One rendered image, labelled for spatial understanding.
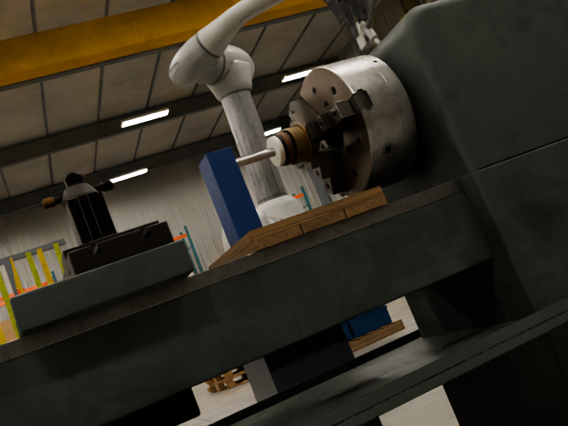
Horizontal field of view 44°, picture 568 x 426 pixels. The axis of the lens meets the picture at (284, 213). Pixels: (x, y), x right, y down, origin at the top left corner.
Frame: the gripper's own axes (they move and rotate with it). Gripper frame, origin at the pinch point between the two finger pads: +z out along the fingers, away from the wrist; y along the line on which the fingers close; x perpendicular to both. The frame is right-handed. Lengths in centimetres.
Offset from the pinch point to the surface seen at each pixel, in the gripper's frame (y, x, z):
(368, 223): 36, 29, 50
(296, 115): 32.0, 8.8, 18.7
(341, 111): 30.0, 25.6, 25.3
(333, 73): 26.8, 23.0, 16.0
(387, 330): -291, -627, 128
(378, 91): 20.9, 27.6, 24.0
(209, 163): 59, 16, 26
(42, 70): -67, -989, -460
